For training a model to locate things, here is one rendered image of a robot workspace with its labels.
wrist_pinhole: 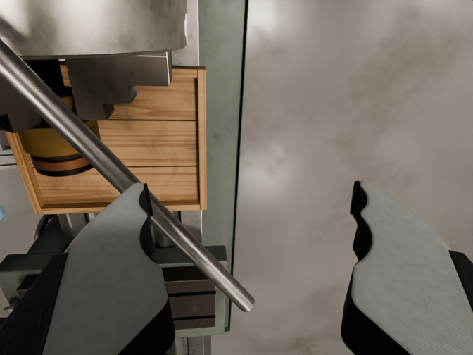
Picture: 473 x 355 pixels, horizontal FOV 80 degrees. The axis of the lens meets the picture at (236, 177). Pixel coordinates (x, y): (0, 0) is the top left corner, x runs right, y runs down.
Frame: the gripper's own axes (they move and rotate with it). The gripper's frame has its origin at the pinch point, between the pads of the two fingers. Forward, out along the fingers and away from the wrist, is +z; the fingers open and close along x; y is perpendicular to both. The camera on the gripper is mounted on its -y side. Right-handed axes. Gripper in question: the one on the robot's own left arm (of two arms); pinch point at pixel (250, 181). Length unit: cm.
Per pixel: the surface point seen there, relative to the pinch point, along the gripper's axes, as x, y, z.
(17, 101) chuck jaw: -22.2, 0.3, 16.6
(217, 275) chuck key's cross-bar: -2.0, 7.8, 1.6
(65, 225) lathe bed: -42, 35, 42
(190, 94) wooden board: -9.8, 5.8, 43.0
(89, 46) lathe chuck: -10.9, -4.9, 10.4
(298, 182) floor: 34, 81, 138
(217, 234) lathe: -10, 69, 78
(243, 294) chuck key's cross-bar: -0.4, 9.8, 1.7
